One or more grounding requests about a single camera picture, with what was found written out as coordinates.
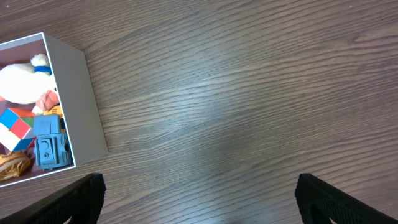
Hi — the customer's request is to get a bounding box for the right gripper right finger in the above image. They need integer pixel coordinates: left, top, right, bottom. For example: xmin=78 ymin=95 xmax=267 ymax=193
xmin=295 ymin=173 xmax=397 ymax=224

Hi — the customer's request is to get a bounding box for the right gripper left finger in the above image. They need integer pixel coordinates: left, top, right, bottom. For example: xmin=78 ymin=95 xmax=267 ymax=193
xmin=1 ymin=173 xmax=106 ymax=224

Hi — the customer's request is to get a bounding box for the yellow grey toy truck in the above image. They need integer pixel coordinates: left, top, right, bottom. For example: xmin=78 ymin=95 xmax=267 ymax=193
xmin=34 ymin=105 xmax=73 ymax=170

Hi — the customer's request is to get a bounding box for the yellow round gear toy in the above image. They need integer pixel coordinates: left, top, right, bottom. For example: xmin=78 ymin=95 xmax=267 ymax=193
xmin=1 ymin=151 xmax=30 ymax=181

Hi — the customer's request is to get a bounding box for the colourful puzzle cube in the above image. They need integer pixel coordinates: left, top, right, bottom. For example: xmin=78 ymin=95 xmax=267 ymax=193
xmin=1 ymin=108 xmax=35 ymax=151

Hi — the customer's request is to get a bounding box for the plush duck toy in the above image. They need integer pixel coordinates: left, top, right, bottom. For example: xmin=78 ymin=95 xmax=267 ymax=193
xmin=1 ymin=54 xmax=60 ymax=115

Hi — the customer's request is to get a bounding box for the white box pink interior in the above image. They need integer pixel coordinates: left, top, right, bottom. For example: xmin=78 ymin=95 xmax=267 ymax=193
xmin=1 ymin=33 xmax=108 ymax=186

